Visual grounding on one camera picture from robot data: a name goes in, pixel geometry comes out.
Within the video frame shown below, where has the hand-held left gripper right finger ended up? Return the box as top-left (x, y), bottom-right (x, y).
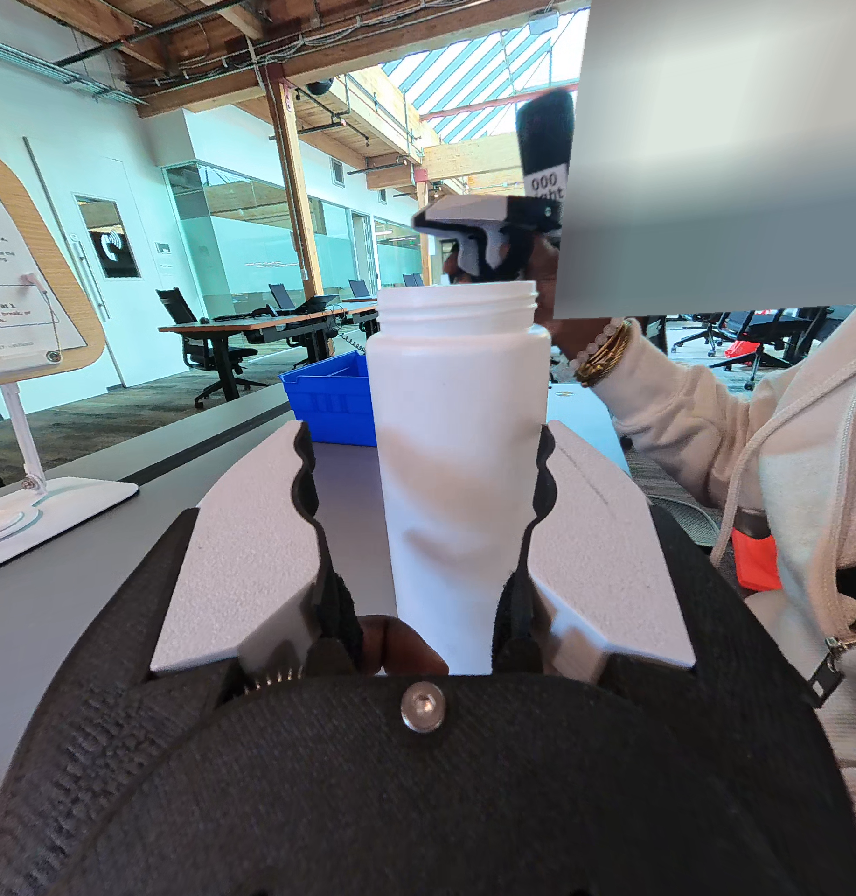
top-left (491, 420), bottom-right (697, 681)

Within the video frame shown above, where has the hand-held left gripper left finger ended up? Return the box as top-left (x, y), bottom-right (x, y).
top-left (150, 420), bottom-right (366, 690)

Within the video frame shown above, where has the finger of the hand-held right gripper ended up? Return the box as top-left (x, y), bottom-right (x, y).
top-left (411, 195), bottom-right (511, 237)

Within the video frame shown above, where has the blue plastic bin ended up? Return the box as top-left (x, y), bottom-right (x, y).
top-left (278, 351), bottom-right (380, 449)

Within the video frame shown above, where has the white plastic bottle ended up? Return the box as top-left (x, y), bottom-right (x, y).
top-left (366, 280), bottom-right (552, 676)

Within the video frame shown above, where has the person's right hand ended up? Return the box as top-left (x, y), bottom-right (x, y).
top-left (442, 234), bottom-right (614, 368)

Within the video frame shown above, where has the person's left hand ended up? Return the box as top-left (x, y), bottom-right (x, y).
top-left (358, 615), bottom-right (450, 678)

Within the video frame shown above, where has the wooden pillar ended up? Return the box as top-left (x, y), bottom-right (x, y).
top-left (414, 177), bottom-right (433, 286)
top-left (269, 79), bottom-right (326, 300)

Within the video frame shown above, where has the grey mesh chair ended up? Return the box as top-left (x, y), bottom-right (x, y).
top-left (643, 493), bottom-right (724, 548)

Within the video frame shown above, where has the orange cloth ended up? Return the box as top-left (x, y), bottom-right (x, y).
top-left (731, 528), bottom-right (783, 594)

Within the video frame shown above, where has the wooden top desk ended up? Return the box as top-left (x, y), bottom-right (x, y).
top-left (157, 307), bottom-right (346, 412)

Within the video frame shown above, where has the black logo sign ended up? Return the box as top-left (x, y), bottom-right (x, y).
top-left (90, 230), bottom-right (142, 281)

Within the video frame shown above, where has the printed instruction board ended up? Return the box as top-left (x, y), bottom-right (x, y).
top-left (0, 143), bottom-right (108, 391)

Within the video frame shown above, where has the white bead bracelet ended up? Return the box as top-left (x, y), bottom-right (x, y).
top-left (566, 317), bottom-right (629, 377)

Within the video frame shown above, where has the gold bangle bracelet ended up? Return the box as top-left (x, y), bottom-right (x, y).
top-left (577, 320), bottom-right (636, 388)

